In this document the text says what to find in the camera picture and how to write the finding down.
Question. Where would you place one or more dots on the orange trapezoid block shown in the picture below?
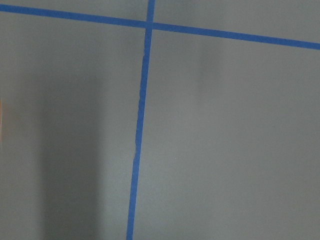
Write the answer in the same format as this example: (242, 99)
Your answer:
(1, 112)

